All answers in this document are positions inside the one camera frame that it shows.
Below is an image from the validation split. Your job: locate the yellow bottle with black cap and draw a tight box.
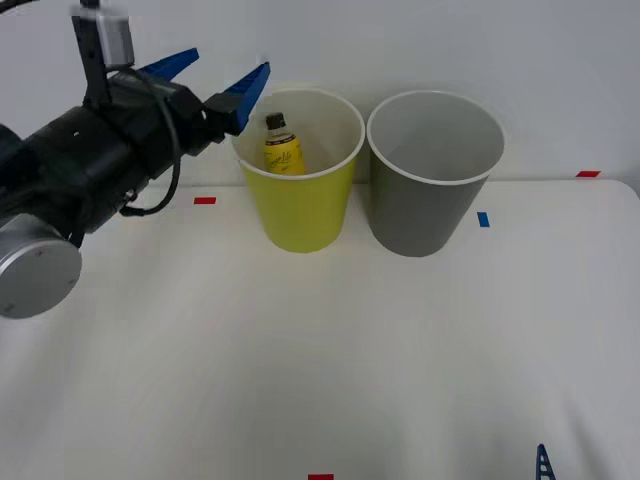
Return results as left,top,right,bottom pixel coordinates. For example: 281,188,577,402
263,112,306,176

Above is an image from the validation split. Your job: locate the grey plastic bin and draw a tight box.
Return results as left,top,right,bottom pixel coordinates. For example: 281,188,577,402
366,89,506,259

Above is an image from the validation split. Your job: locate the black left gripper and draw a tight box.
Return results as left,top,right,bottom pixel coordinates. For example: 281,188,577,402
106,48,271,180

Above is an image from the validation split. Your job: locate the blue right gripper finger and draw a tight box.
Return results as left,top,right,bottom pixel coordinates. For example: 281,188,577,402
535,443,557,480

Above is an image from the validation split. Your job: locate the yellow-green plastic bin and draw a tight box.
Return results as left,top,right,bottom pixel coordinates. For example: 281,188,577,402
229,87,365,254

